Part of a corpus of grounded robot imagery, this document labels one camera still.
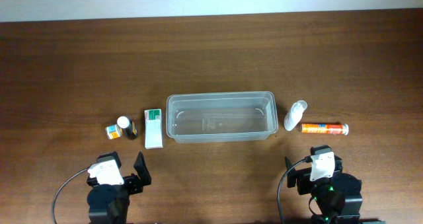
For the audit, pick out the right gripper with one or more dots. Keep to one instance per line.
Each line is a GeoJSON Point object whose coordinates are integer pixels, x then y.
{"type": "Point", "coordinates": [303, 178]}

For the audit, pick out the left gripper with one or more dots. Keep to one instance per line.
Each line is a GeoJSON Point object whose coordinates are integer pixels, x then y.
{"type": "Point", "coordinates": [137, 185]}

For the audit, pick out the dark bottle white cap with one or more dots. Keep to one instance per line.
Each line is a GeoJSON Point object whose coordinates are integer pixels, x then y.
{"type": "Point", "coordinates": [128, 127]}

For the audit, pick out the white green medicine box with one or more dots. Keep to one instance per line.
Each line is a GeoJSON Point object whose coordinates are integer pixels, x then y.
{"type": "Point", "coordinates": [153, 129]}

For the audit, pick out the white spray bottle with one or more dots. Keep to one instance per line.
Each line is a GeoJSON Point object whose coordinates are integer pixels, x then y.
{"type": "Point", "coordinates": [294, 115]}

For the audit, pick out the orange tablet tube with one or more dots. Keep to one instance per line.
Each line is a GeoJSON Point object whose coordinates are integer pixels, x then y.
{"type": "Point", "coordinates": [335, 129]}

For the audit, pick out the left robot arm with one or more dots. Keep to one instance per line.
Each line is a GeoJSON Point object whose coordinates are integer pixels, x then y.
{"type": "Point", "coordinates": [109, 198]}

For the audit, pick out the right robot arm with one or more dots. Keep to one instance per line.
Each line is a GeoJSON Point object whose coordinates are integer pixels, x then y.
{"type": "Point", "coordinates": [337, 194]}

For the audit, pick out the clear plastic container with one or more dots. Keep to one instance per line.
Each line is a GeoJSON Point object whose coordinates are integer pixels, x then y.
{"type": "Point", "coordinates": [221, 117]}

